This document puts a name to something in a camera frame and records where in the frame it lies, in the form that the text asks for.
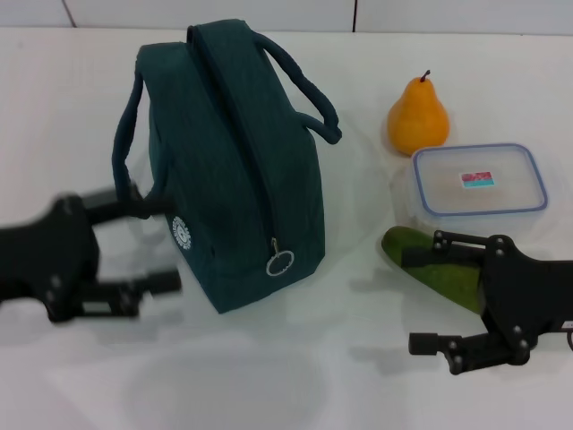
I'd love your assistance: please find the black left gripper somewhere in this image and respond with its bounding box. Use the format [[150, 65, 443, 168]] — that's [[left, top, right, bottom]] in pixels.
[[0, 187, 184, 323]]

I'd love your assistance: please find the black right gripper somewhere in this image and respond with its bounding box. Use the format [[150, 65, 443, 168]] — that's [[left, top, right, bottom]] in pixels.
[[401, 229, 573, 376]]

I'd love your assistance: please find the green cucumber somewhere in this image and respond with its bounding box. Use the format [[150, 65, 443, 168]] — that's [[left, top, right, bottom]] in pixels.
[[381, 226, 484, 314]]

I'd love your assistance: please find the clear food container blue rim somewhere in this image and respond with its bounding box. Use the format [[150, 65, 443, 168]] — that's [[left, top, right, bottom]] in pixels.
[[393, 142, 550, 243]]

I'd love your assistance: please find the dark teal insulated lunch bag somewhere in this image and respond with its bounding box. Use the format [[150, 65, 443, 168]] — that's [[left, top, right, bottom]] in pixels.
[[111, 24, 344, 314]]

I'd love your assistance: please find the orange pear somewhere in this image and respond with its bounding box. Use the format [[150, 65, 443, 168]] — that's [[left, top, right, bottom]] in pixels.
[[387, 69, 450, 157]]

